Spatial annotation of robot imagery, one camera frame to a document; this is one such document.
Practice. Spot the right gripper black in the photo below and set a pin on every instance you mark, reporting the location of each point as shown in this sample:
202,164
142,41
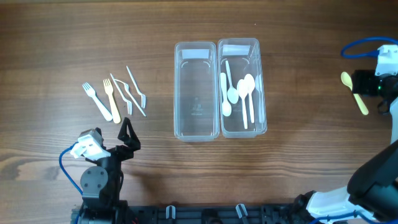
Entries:
364,79

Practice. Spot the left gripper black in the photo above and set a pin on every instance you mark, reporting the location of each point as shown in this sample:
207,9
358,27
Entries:
132,141

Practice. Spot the thin white fork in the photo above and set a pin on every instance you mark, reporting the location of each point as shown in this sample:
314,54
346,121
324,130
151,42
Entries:
127,89
129,103
143,96

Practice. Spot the yellow plastic spoon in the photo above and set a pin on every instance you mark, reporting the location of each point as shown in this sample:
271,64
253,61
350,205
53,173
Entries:
347,81

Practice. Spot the short white plastic spoon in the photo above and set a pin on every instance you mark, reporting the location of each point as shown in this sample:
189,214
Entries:
226,107

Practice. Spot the thin white plastic spoon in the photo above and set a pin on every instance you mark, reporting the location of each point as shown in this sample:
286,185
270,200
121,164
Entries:
232,92

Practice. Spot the white plastic spoon large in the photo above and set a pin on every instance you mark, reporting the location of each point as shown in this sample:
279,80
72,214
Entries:
243,92

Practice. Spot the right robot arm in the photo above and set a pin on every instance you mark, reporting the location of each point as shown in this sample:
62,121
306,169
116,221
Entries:
371,193

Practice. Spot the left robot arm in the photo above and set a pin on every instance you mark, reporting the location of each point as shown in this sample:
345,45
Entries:
101,184

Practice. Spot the clear plastic container left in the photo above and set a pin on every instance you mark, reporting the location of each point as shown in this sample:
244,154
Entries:
196,112

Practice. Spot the clear plastic container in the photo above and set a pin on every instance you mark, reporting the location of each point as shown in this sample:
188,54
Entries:
196,112
244,56

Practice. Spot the clear plastic container right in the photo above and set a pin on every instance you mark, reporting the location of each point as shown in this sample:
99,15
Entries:
244,56

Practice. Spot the yellow plastic fork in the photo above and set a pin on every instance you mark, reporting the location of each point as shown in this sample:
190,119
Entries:
114,109

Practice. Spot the white plastic fork wide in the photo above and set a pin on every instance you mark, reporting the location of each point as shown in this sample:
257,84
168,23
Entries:
90,91

